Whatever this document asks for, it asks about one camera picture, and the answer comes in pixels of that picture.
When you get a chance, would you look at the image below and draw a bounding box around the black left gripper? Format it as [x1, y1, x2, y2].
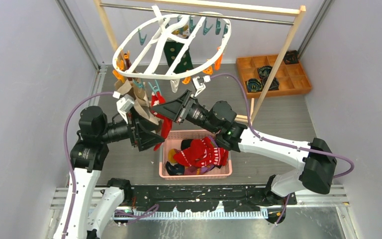
[100, 105, 165, 149]

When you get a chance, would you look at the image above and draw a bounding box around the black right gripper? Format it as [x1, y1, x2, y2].
[152, 90, 219, 134]

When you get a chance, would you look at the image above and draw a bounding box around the plain red sock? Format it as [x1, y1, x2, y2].
[151, 92, 173, 139]

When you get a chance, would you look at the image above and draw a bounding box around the navy santa sock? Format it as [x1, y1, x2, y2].
[165, 162, 185, 176]

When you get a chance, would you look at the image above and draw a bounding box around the red patterned white dot sock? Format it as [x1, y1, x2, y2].
[173, 148, 195, 166]

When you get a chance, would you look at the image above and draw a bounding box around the yellow maroon striped sock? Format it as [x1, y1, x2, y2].
[167, 149, 215, 176]

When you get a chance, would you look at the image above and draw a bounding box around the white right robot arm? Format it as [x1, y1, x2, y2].
[152, 90, 337, 205]

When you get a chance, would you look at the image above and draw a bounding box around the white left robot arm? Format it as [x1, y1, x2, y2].
[53, 106, 164, 239]

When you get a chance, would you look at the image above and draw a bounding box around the white oval clip hanger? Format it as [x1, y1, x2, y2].
[112, 5, 232, 81]

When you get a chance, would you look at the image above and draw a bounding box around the pink perforated plastic basket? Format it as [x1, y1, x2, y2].
[159, 129, 233, 180]

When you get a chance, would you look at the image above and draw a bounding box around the striped beige maroon sock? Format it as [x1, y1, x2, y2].
[112, 53, 160, 126]

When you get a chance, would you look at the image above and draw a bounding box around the green sock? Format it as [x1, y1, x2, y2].
[163, 39, 194, 74]

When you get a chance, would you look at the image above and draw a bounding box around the rolled dark sock in tray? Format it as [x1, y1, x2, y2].
[257, 65, 273, 79]

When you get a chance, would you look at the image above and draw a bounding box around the orange wooden divided tray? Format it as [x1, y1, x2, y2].
[236, 55, 312, 99]

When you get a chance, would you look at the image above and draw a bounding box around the metal hanging rod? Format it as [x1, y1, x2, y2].
[99, 3, 293, 26]

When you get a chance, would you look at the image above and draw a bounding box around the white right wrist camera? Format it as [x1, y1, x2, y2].
[192, 75, 211, 98]

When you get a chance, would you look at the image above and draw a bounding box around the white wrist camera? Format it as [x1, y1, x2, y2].
[112, 91, 134, 124]
[192, 75, 211, 98]

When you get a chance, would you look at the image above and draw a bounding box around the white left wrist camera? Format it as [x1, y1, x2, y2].
[112, 91, 134, 124]

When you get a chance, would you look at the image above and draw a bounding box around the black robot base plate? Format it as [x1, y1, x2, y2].
[100, 184, 297, 214]

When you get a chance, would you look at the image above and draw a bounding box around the wooden clothes rack frame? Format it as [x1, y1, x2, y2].
[94, 0, 307, 124]

